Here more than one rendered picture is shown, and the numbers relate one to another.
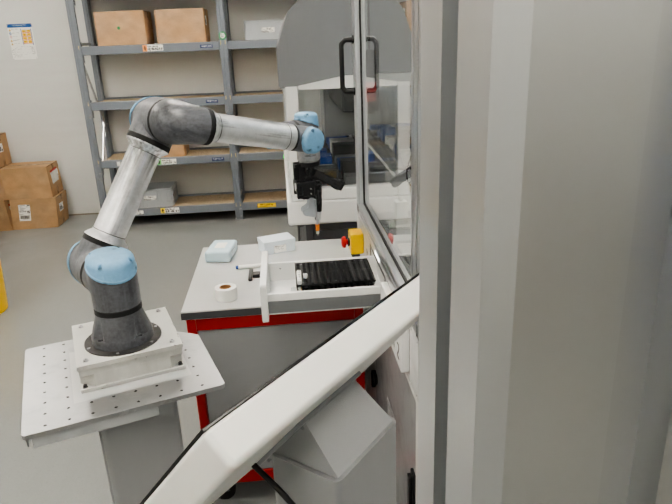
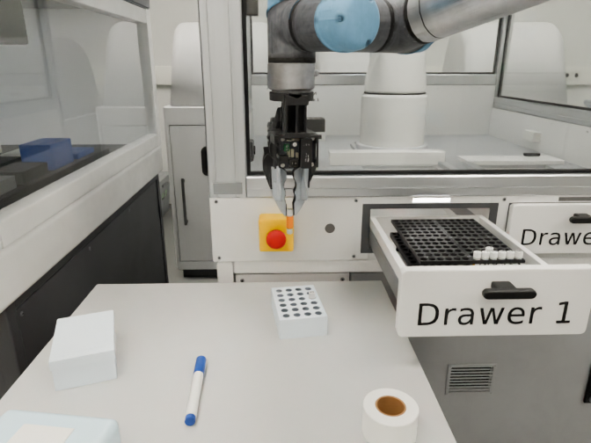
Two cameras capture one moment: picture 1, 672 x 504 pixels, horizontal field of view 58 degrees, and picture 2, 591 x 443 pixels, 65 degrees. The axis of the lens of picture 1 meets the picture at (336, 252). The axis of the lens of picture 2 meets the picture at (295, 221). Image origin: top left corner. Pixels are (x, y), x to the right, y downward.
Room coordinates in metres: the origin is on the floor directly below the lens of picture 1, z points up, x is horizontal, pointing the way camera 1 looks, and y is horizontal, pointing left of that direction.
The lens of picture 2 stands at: (1.91, 0.85, 1.21)
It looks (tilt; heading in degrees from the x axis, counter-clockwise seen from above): 19 degrees down; 273
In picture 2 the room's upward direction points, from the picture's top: straight up
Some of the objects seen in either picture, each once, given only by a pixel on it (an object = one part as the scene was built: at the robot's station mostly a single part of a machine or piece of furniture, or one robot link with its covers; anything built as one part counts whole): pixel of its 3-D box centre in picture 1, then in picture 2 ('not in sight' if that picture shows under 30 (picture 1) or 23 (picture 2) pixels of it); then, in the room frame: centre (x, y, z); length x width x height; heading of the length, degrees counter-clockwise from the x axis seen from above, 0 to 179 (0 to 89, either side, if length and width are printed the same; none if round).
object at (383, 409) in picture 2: (225, 292); (389, 418); (1.82, 0.36, 0.78); 0.07 x 0.07 x 0.04
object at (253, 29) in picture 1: (268, 30); not in sight; (5.60, 0.50, 1.61); 0.40 x 0.30 x 0.17; 94
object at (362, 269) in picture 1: (333, 281); (448, 252); (1.66, 0.01, 0.87); 0.22 x 0.18 x 0.06; 95
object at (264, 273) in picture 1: (265, 284); (493, 301); (1.65, 0.21, 0.87); 0.29 x 0.02 x 0.11; 5
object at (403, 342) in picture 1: (393, 323); (573, 228); (1.36, -0.13, 0.87); 0.29 x 0.02 x 0.11; 5
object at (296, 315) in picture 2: not in sight; (297, 310); (1.95, 0.09, 0.78); 0.12 x 0.08 x 0.04; 102
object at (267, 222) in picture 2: (355, 241); (276, 232); (2.00, -0.07, 0.88); 0.07 x 0.05 x 0.07; 5
